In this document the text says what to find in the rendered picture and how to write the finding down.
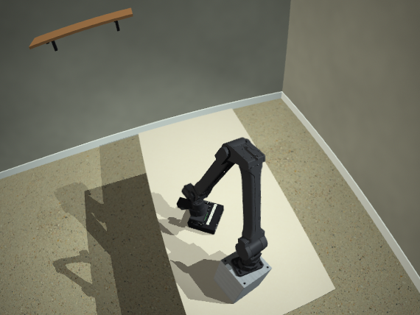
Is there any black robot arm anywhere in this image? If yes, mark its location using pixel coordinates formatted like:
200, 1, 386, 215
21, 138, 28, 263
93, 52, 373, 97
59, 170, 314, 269
177, 138, 267, 277

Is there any black lighting desk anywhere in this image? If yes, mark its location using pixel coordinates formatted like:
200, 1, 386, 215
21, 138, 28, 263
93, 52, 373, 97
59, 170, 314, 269
187, 200, 224, 235

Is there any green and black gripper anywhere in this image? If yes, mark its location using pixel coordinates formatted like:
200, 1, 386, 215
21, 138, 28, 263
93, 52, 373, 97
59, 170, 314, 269
190, 204, 209, 224

